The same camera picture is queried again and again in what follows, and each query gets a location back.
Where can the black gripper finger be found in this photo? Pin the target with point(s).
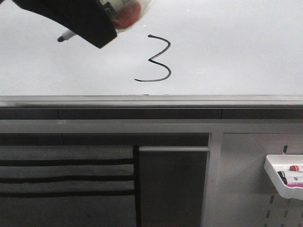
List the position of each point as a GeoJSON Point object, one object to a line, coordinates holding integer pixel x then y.
{"type": "Point", "coordinates": [86, 18]}

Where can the grey fabric organizer black stripes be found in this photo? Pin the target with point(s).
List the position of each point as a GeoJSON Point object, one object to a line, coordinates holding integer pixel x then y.
{"type": "Point", "coordinates": [69, 186]}

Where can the dark grey hanging panel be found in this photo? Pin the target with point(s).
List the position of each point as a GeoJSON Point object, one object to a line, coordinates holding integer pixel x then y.
{"type": "Point", "coordinates": [172, 187]}

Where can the grey pegboard panel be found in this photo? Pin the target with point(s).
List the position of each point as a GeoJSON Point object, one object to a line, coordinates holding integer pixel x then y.
{"type": "Point", "coordinates": [238, 191]}

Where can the white plastic tray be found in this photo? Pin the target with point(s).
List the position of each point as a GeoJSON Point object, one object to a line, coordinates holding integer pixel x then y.
{"type": "Point", "coordinates": [286, 174]}

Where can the red round magnet in tray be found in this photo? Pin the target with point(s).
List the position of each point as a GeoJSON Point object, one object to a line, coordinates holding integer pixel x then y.
{"type": "Point", "coordinates": [295, 168]}

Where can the red marker box in tray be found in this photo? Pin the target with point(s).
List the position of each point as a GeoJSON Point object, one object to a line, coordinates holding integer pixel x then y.
{"type": "Point", "coordinates": [295, 185]}

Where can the white whiteboard with aluminium frame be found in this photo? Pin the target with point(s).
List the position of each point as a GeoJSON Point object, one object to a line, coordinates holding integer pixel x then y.
{"type": "Point", "coordinates": [181, 53]}

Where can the grey metal stand frame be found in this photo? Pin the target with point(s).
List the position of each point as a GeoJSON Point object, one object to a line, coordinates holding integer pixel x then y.
{"type": "Point", "coordinates": [117, 127]}

